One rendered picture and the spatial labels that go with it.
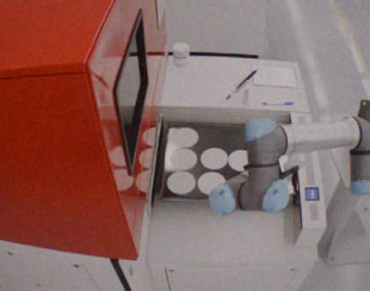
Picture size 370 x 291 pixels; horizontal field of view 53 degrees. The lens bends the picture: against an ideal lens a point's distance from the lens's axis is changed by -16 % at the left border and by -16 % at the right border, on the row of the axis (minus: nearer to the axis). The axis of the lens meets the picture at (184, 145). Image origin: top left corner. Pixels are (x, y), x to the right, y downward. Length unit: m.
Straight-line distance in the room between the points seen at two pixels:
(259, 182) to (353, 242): 1.67
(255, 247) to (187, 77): 0.79
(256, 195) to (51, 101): 0.54
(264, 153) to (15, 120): 0.56
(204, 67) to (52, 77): 1.36
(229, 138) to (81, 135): 1.08
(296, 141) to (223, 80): 0.88
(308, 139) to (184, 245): 0.67
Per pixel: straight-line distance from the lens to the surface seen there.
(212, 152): 1.63
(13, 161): 0.78
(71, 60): 0.58
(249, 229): 1.53
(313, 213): 1.44
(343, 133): 1.12
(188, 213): 1.56
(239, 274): 1.56
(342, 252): 2.50
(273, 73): 1.90
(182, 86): 1.80
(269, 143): 0.96
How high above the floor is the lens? 2.14
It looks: 49 degrees down
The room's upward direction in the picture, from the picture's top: 3 degrees counter-clockwise
